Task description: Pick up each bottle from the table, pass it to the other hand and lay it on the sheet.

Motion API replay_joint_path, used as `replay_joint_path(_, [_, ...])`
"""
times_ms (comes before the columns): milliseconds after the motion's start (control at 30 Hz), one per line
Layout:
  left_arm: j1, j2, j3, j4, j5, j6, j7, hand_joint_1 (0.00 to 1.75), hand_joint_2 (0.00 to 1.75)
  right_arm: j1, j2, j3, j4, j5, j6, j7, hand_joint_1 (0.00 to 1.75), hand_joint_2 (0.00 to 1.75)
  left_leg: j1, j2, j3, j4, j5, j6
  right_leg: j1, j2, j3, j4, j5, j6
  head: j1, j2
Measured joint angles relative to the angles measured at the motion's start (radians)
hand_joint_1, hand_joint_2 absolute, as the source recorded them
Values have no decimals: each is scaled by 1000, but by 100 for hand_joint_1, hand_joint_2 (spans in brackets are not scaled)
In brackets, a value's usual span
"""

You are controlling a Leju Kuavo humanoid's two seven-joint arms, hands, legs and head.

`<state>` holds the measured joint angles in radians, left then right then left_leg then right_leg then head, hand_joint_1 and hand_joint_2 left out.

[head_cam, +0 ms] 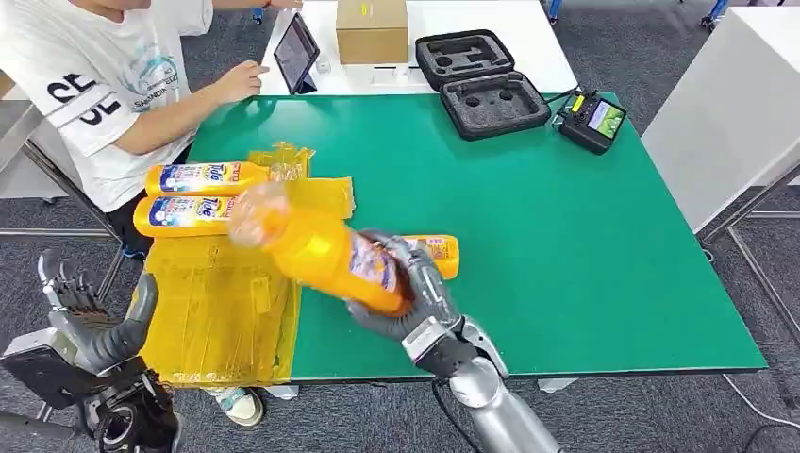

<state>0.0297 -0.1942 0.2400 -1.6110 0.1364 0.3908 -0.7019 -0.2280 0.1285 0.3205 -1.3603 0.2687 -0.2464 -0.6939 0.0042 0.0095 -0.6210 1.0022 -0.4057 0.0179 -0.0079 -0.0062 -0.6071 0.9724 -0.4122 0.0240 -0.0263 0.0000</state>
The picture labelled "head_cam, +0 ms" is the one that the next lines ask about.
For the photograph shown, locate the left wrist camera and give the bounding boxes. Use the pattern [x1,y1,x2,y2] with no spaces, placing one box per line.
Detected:
[0,327,81,411]

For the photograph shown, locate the yellow plastic sheet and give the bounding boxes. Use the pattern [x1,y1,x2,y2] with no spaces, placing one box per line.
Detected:
[138,142,357,390]

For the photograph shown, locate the person's shoe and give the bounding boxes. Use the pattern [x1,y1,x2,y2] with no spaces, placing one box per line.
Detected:
[208,387,266,428]

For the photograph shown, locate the white side table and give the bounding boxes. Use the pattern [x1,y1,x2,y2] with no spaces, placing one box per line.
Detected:
[642,6,800,234]

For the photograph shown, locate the metal chair frame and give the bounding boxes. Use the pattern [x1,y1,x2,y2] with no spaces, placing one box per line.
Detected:
[0,140,127,303]

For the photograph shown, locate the black tablet on stand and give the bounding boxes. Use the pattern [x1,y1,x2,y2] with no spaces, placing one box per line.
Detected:
[273,12,321,96]

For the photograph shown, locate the person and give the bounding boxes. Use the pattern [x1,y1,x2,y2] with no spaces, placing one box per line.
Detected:
[0,0,217,259]

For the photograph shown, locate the white floor cable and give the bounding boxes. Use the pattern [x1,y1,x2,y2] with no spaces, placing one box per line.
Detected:
[722,374,800,432]

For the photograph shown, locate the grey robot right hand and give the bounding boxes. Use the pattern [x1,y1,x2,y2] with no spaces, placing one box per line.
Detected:
[346,229,465,344]

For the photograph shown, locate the orange detergent bottle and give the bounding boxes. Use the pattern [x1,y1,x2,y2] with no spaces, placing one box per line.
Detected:
[144,160,272,199]
[132,194,242,240]
[227,182,418,318]
[403,234,461,281]

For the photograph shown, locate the black controller cable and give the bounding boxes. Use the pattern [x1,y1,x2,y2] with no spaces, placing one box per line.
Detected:
[544,87,582,107]

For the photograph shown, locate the person's right hand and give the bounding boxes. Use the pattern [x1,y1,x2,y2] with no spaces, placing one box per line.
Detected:
[212,60,271,105]

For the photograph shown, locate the brown cardboard box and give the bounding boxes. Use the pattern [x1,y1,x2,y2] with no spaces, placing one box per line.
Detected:
[335,0,410,66]

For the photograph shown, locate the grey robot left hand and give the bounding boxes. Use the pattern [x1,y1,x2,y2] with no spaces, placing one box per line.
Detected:
[37,249,160,377]

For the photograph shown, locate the metal table frame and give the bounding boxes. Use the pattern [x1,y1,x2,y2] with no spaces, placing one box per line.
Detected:
[699,168,800,342]

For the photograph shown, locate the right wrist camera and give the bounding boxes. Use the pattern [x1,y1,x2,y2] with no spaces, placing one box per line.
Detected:
[414,337,480,380]

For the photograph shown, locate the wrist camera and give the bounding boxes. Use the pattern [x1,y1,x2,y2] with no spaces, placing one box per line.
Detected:
[0,327,81,411]
[414,337,480,380]

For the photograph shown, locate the black remote controller with screen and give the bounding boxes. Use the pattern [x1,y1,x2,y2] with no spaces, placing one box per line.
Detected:
[558,90,628,157]

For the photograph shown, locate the green table mat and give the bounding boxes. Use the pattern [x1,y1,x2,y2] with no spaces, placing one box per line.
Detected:
[186,92,769,382]

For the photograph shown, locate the black floor cable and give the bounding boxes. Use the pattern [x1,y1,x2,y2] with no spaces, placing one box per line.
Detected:
[743,424,800,453]

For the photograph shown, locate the black foam-lined case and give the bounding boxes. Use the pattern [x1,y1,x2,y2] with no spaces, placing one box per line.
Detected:
[414,29,553,142]

